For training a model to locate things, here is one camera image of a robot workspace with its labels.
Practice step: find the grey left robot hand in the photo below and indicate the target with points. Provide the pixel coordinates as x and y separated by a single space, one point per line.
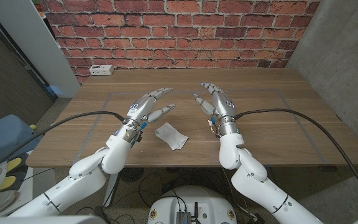
141 110

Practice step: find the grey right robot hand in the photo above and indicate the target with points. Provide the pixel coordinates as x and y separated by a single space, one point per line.
222 105

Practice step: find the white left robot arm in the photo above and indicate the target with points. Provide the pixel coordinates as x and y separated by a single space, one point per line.
82 180

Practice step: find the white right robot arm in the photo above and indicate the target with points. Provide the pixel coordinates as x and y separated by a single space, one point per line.
253 177

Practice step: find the grey tape strip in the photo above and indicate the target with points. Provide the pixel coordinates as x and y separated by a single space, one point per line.
297 118
92 129

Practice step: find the white power strip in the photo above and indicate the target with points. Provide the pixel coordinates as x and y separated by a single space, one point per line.
101 70

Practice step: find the red brick printed backdrop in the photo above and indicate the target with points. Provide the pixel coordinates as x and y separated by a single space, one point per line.
197 31

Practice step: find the white table leg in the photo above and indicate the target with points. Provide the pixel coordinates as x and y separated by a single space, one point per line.
109 193

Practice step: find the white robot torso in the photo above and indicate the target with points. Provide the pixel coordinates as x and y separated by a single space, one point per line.
191 199

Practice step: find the small yellow green ball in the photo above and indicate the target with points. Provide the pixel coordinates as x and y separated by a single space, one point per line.
33 127

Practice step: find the black yellow foot pedal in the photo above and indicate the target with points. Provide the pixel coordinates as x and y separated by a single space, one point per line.
13 163

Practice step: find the white upright panel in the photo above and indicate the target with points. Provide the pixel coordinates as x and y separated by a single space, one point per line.
26 31

